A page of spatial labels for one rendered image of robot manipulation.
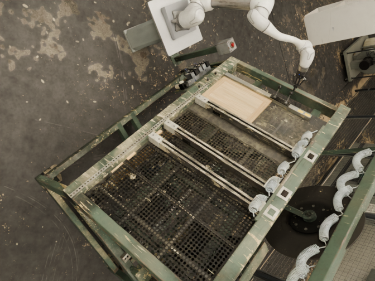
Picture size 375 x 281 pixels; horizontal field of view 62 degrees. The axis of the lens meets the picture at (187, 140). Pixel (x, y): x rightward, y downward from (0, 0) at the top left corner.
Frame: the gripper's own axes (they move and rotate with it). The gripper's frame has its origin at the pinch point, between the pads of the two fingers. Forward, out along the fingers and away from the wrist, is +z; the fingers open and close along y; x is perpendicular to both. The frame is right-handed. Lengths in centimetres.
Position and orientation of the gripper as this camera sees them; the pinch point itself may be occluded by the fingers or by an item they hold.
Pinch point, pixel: (294, 87)
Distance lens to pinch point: 313.9
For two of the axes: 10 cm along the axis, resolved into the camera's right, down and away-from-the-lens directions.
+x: -6.3, 5.8, -5.1
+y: -7.8, -5.1, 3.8
